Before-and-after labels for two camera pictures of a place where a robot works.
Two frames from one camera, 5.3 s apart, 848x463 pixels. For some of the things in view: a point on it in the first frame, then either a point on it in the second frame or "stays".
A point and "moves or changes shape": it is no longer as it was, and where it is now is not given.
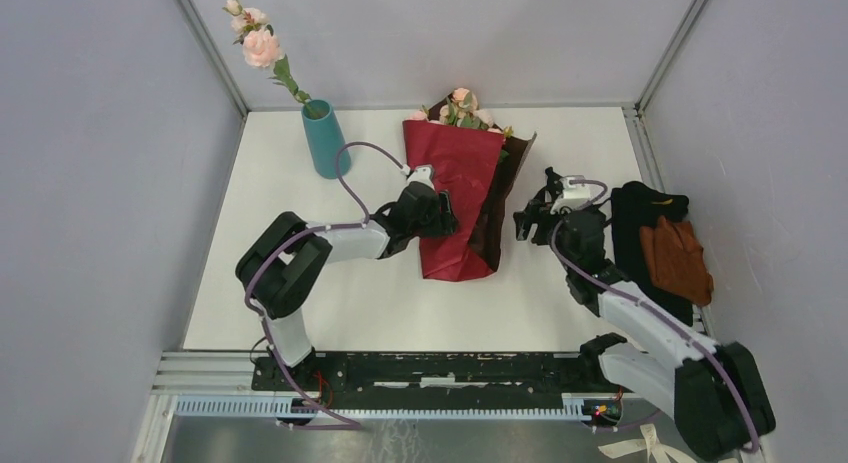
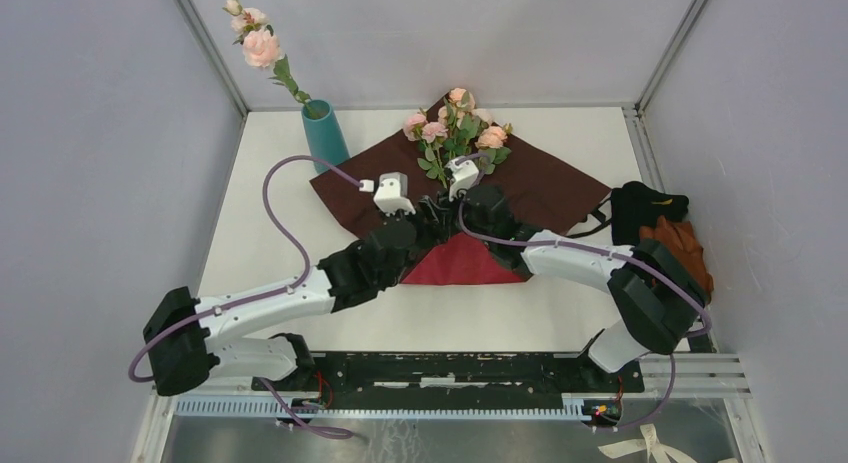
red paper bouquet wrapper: [476, 165] moves or changes shape
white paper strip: [650, 441] stays
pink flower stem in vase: [260, 48] stays
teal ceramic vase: [325, 140] stays
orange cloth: [675, 260] stays
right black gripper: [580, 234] → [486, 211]
